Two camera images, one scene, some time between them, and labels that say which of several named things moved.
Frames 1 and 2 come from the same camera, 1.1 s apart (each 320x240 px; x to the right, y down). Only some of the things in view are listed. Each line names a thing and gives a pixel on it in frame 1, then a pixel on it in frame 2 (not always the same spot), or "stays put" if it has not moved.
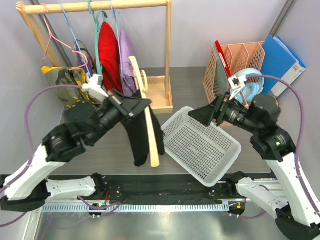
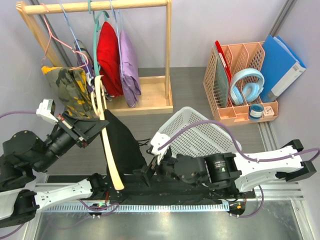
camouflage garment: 56,75 stays put
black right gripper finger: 206,114 → 146,172
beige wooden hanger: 149,111 → 99,104
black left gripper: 126,107 → 82,130
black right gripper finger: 217,103 → 155,159
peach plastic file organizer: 238,56 stays put
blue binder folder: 279,60 stays put
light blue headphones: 251,89 stays put
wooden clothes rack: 158,88 stays put
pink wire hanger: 51,36 stays put
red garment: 109,57 stays put
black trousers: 138,126 → 128,156
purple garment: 127,73 stays put
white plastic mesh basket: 207,152 stays put
